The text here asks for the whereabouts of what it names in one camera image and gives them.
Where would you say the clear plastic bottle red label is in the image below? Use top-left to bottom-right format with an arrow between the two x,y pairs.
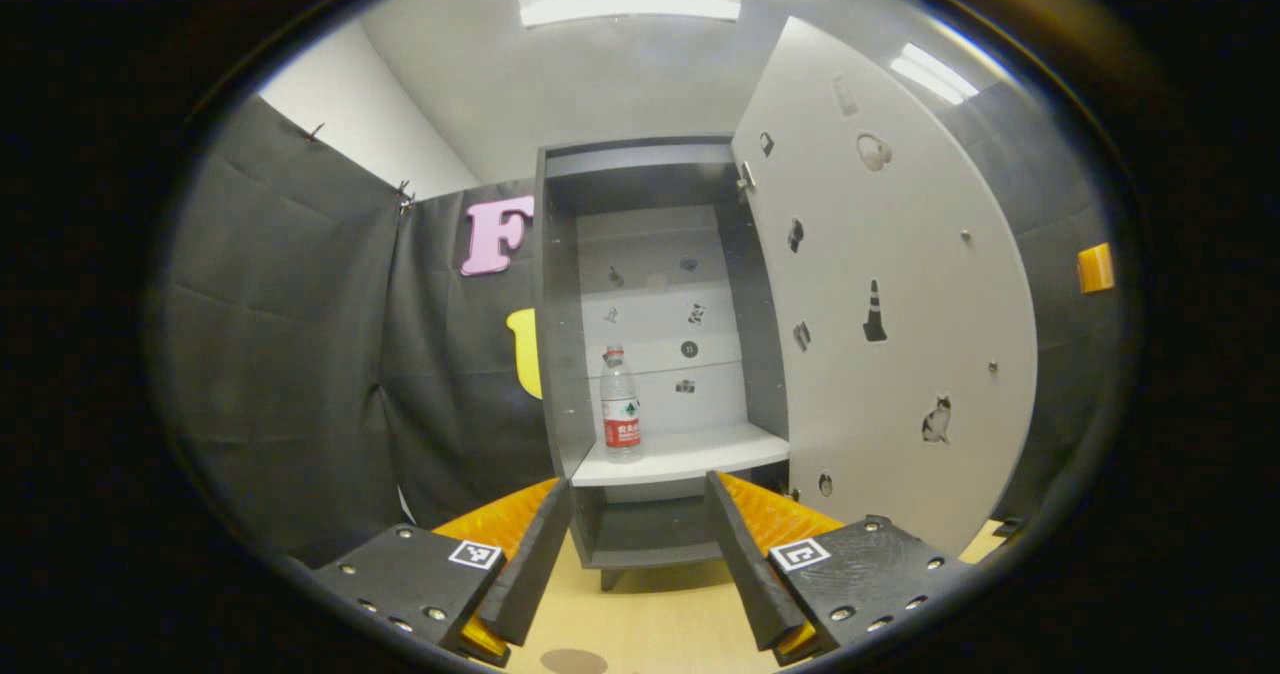
600,345 -> 643,463

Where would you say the narrow ceiling light panel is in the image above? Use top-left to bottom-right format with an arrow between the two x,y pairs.
890,42 -> 981,107

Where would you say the light grey cabinet door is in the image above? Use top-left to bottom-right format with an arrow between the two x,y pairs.
732,16 -> 1039,558

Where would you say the black backdrop cloth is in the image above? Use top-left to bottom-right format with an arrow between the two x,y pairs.
160,82 -> 1123,567

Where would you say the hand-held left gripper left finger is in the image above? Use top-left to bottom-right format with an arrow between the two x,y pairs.
310,476 -> 576,667

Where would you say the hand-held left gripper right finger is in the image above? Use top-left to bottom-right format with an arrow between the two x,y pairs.
703,469 -> 976,667

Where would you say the dark grey cabinet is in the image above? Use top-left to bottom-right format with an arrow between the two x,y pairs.
535,134 -> 796,593

